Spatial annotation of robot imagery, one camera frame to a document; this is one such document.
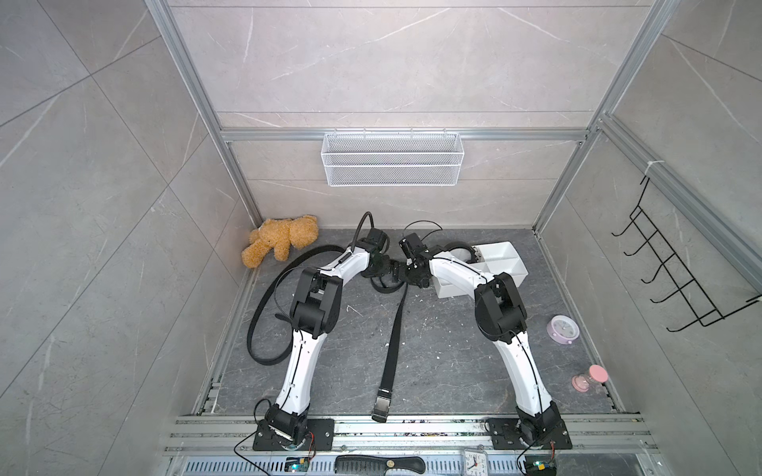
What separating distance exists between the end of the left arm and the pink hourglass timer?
0.62 m

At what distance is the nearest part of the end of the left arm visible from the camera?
0.81 m

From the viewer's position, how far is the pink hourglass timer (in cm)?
76
